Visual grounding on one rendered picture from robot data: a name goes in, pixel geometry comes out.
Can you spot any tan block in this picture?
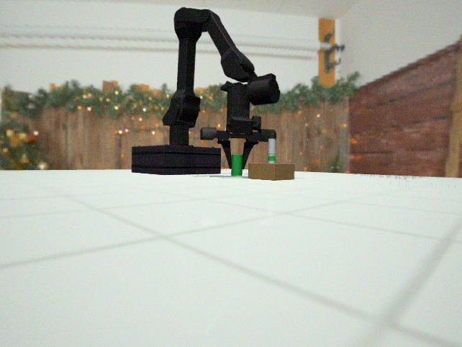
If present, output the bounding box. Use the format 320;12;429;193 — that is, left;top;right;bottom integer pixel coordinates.
248;163;295;181

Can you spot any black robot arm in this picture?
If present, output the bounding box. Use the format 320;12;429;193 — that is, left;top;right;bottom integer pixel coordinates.
163;7;280;146

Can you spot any green marker cap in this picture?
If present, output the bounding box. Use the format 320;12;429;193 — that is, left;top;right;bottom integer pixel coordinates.
231;155;243;176

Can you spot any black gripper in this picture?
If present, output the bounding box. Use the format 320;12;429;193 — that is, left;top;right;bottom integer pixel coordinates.
200;104;276;169

